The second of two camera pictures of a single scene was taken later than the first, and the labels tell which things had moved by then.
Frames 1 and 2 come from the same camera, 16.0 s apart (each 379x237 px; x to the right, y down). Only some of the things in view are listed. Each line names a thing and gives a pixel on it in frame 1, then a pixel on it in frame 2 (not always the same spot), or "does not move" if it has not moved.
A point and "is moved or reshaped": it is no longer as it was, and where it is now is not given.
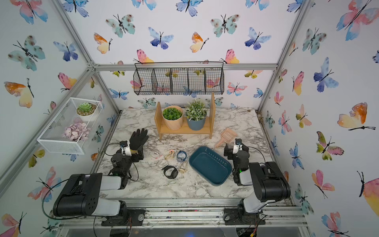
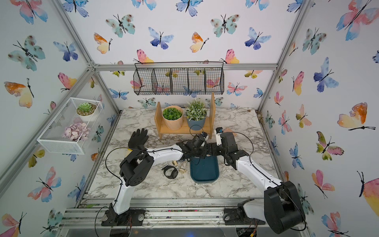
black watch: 170,172 does not move
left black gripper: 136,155 to 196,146
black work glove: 137,140 does not move
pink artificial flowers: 77,132 does not move
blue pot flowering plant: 196,112 does not move
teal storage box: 212,167 is moved or reshaped
